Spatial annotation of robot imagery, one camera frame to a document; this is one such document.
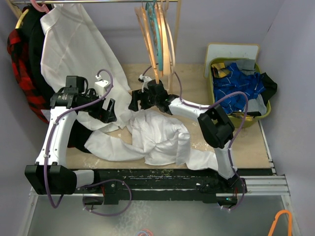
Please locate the wooden hanger leftmost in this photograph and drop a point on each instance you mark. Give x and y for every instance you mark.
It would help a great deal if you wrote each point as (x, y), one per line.
(144, 26)

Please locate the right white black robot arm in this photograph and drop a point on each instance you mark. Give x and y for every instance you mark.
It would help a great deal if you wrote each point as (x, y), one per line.
(216, 127)

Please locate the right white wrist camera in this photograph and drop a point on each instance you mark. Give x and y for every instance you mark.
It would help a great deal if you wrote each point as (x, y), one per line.
(144, 80)

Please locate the pink hanger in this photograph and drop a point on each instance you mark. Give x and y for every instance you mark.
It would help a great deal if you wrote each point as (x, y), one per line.
(39, 7)

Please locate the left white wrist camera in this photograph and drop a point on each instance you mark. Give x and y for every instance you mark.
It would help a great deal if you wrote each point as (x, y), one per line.
(101, 86)

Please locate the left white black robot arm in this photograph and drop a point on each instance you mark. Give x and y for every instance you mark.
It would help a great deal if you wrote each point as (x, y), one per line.
(49, 174)

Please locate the hanging white shirt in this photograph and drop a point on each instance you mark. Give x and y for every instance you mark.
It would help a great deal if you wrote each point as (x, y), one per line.
(74, 46)

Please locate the yellow hanger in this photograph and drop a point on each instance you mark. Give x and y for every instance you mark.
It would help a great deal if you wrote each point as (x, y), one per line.
(20, 20)

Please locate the black cloth in basket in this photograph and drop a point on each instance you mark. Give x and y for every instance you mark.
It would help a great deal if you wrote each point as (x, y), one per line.
(266, 87)

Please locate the hanging black shirt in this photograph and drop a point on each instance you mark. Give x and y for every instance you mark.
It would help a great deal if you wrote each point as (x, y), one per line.
(34, 34)

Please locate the red black plaid shirt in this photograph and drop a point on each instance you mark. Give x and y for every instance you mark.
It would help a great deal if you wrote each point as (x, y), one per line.
(18, 49)

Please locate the wooden hanger rightmost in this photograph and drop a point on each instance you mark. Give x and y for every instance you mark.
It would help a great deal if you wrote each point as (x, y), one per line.
(169, 36)

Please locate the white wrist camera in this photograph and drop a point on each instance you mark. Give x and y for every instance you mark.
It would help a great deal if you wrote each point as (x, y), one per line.
(101, 86)
(144, 80)

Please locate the yellow black cloth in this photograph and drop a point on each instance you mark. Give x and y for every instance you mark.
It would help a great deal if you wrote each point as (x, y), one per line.
(219, 70)

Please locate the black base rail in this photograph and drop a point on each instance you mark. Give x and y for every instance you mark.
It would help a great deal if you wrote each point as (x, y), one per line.
(162, 185)

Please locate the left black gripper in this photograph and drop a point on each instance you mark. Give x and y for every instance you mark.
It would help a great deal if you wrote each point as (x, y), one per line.
(105, 116)

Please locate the wooden clothes rack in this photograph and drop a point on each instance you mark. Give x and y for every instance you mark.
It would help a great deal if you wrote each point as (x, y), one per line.
(17, 12)

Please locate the wooden hanger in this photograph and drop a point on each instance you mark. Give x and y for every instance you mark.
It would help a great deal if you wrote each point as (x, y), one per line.
(163, 34)
(169, 36)
(144, 26)

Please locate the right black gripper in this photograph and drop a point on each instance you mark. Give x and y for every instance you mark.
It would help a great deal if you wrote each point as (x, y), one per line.
(139, 95)

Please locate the teal hanger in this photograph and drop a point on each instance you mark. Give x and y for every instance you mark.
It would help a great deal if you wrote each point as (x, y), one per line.
(154, 26)

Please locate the wooden hanger middle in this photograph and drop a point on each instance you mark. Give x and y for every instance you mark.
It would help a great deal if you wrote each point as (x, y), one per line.
(163, 34)

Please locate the blue shirt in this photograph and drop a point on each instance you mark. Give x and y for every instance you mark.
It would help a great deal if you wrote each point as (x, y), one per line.
(236, 80)

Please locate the white shirt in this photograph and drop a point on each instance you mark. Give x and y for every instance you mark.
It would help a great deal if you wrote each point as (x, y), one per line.
(74, 46)
(158, 139)

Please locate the grey cloth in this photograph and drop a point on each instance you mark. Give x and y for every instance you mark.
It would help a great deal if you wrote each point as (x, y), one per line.
(246, 64)

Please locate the olive green laundry basket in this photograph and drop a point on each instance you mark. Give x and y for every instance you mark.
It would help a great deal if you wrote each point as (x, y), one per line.
(250, 118)

